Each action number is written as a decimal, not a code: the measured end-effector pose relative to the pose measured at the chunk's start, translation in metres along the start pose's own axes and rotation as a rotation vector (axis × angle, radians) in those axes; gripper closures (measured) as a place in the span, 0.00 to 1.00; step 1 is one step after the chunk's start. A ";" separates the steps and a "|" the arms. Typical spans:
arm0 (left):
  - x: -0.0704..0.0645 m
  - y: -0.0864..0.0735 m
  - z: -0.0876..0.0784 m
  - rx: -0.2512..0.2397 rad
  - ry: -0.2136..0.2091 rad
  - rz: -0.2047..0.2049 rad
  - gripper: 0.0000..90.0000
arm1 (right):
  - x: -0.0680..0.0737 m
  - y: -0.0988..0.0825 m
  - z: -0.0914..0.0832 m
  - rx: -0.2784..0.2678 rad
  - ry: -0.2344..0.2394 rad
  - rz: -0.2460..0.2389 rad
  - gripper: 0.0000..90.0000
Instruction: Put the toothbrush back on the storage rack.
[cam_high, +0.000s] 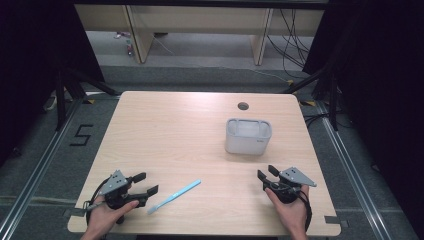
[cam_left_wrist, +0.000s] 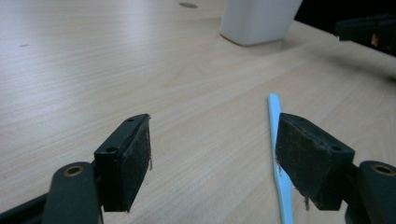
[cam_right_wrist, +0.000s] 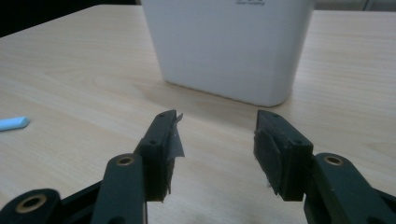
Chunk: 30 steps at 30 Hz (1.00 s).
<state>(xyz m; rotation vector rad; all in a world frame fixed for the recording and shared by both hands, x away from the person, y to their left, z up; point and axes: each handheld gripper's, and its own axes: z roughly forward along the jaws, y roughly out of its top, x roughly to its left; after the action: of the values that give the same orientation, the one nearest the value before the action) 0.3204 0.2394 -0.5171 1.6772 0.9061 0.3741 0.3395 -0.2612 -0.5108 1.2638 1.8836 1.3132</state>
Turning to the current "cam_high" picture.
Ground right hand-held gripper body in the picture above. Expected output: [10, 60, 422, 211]
[265, 166, 318, 205]

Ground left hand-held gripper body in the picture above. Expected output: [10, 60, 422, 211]
[98, 169, 148, 211]

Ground light blue toothbrush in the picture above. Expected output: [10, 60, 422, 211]
[146, 179, 202, 216]

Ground white toothbrush holder box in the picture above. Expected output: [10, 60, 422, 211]
[224, 117, 273, 156]

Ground person's right hand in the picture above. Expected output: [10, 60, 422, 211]
[264, 184, 311, 235]

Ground person's left hand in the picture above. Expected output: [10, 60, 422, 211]
[84, 195, 140, 238]

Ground grey tape strip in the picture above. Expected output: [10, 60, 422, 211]
[62, 207, 88, 218]
[323, 215, 350, 230]

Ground black metal stand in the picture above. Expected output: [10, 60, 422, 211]
[54, 66, 122, 132]
[280, 65, 340, 132]

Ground small coloured floor items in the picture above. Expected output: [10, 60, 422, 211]
[112, 30, 135, 57]

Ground black curtain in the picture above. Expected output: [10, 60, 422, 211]
[0, 0, 106, 169]
[301, 0, 424, 233]

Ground light wooden bench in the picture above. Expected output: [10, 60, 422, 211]
[73, 3, 326, 66]

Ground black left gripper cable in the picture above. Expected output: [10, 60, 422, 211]
[85, 177, 112, 231]

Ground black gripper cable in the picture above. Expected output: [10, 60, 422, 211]
[85, 177, 112, 231]
[297, 188, 314, 232]

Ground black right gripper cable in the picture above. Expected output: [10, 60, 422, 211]
[297, 188, 314, 232]

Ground grey metal lanyard clip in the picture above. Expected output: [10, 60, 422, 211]
[82, 201, 102, 213]

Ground aluminium floor rail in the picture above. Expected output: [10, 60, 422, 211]
[315, 100, 393, 240]
[0, 98, 84, 240]

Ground black floor cables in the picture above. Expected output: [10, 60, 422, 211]
[302, 111, 353, 130]

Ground hanging black cable bundle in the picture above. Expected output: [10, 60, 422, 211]
[266, 7, 315, 80]

